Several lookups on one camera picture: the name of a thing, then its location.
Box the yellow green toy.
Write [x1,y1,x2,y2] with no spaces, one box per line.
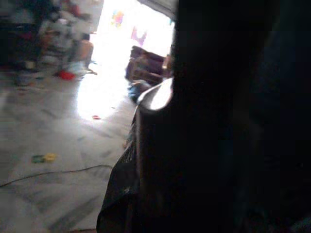
[31,152,58,164]

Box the thin black floor cable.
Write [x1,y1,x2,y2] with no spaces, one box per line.
[0,164,113,188]

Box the red plastic bowl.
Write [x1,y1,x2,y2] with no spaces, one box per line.
[57,69,76,80]

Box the brown wooden furniture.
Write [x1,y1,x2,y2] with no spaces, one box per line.
[124,45,171,86]

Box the blue cloth bundle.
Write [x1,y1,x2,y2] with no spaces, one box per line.
[127,82,149,100]

